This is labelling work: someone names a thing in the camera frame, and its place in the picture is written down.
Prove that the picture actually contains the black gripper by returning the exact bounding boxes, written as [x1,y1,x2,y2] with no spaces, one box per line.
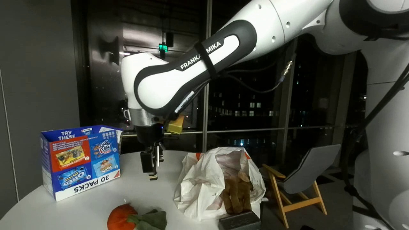
[135,122,167,181]

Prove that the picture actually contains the white plastic bag orange print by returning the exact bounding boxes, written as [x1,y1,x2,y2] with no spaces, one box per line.
[172,145,268,222]

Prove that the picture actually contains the orange plush pumpkin green leaves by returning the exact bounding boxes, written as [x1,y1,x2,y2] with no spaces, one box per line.
[107,203,169,230]

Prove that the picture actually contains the blue snack variety box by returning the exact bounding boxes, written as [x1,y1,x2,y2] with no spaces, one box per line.
[40,123,126,201]

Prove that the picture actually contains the black rectangular device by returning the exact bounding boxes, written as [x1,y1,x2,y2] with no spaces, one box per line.
[218,209,264,230]

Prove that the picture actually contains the window handrail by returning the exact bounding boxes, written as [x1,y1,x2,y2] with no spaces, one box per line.
[121,123,343,137]

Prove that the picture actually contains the wooden chair grey seat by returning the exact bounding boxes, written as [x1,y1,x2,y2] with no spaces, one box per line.
[255,143,344,228]

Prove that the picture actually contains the dark diagonal stand pole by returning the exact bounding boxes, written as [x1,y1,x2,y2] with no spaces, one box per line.
[344,75,409,148]

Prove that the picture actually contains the white round pedestal table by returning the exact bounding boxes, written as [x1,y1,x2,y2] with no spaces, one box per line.
[0,148,262,230]

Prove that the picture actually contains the dark wall fixture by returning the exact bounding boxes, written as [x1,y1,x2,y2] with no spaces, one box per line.
[100,35,123,66]

